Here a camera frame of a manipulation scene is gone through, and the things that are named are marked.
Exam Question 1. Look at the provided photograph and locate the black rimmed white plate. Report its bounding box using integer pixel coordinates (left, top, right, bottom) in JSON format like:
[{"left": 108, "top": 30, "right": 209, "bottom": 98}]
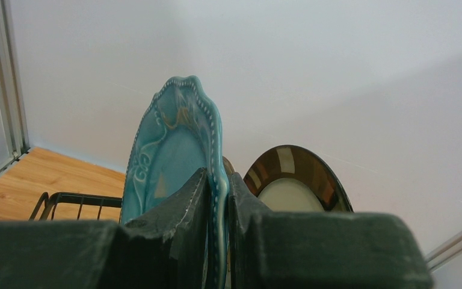
[{"left": 243, "top": 144, "right": 353, "bottom": 212}]

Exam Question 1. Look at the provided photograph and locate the black wire dish rack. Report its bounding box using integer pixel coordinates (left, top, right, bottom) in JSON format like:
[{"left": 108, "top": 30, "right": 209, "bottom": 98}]
[{"left": 29, "top": 191, "right": 122, "bottom": 220}]

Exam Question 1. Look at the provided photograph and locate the dark teal scalloped plate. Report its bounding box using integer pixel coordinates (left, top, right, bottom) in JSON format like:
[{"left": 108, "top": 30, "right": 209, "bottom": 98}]
[{"left": 120, "top": 75, "right": 230, "bottom": 288}]

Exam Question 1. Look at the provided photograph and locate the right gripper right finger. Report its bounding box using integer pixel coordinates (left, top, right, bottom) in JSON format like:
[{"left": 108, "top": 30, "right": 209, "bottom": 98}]
[{"left": 228, "top": 173, "right": 434, "bottom": 288}]

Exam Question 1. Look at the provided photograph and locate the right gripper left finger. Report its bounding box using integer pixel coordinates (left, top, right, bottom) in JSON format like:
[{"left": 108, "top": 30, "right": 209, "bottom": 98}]
[{"left": 0, "top": 169, "right": 209, "bottom": 288}]

